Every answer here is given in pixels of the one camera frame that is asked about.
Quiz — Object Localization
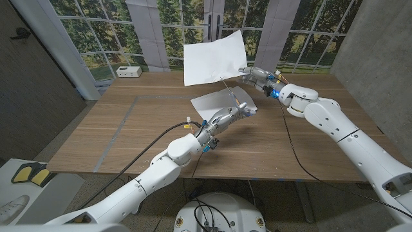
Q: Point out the white paper sheet underneath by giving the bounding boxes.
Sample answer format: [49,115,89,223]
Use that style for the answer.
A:
[190,85,258,122]

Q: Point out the grey orange handled scissors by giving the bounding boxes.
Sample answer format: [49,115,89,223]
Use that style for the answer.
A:
[220,76,250,117]

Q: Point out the black door handle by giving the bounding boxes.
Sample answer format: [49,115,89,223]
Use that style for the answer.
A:
[10,27,32,41]

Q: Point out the large white paper sheet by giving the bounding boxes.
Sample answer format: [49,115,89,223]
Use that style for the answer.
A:
[182,29,248,87]

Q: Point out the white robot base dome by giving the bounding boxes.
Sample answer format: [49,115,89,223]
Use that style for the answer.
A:
[173,192,267,232]

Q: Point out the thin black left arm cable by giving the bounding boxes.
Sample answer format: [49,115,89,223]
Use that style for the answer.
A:
[156,151,204,232]

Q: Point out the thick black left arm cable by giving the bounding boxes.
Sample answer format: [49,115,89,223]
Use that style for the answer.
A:
[79,121,203,210]

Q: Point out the white power strip box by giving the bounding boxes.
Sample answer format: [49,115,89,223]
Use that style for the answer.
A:
[116,66,143,79]

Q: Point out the yellow black foot pedal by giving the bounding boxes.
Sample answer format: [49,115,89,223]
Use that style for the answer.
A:
[11,162,52,188]

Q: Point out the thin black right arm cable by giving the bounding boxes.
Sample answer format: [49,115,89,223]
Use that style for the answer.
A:
[279,100,412,219]

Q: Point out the printed window forest backdrop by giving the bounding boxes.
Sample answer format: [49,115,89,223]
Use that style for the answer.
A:
[9,0,364,101]

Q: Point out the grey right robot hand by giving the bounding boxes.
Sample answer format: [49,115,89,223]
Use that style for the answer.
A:
[238,66,286,98]

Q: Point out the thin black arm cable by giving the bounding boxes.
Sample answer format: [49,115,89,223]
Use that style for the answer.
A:
[156,151,204,232]
[279,100,412,219]

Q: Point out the grey table leg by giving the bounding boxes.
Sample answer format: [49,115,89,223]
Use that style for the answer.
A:
[295,180,315,224]

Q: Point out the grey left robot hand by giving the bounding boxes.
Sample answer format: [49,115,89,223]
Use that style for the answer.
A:
[196,102,258,145]

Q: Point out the white sneaker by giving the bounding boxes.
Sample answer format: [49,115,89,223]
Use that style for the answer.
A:
[0,194,30,223]

